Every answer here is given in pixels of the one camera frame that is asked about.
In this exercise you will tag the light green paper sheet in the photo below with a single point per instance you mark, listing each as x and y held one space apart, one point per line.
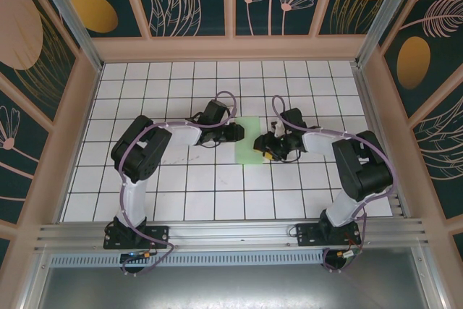
249 153

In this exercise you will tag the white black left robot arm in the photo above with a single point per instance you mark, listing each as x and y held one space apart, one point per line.
134 200

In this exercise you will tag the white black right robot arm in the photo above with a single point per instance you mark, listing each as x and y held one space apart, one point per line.
347 204

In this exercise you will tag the grey metal sheet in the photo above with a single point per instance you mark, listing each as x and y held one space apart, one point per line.
231 287

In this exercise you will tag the wide aluminium profile beam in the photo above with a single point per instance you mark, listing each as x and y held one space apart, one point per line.
231 233

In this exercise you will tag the small circuit board with connector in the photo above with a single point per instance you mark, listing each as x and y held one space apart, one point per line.
345 254
139 255

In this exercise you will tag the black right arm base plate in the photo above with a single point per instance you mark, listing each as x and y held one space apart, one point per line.
307 234

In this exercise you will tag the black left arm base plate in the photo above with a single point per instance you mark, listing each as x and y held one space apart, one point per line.
159 236

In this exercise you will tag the aluminium corner post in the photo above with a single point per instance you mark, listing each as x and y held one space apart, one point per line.
380 16
69 16

